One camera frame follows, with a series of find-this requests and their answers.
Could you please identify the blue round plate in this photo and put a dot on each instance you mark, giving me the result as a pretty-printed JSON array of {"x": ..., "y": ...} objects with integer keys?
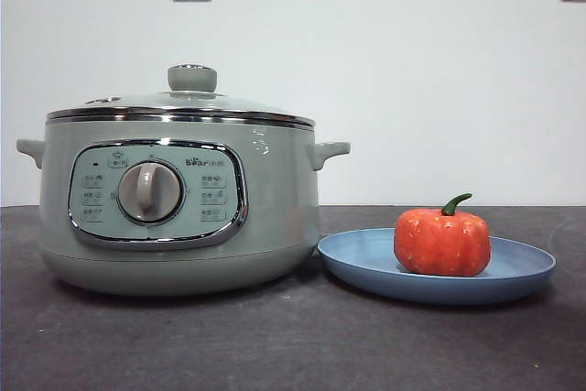
[{"x": 366, "y": 272}]

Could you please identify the pale green electric steamer pot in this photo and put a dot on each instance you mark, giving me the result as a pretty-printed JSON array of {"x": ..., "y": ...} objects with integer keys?
[{"x": 279, "y": 208}]

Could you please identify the orange pumpkin with green stem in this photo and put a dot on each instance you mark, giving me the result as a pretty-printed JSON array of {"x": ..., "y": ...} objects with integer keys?
[{"x": 441, "y": 244}]

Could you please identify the glass lid with green knob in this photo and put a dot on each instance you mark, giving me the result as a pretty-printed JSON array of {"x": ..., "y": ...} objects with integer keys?
[{"x": 192, "y": 79}]

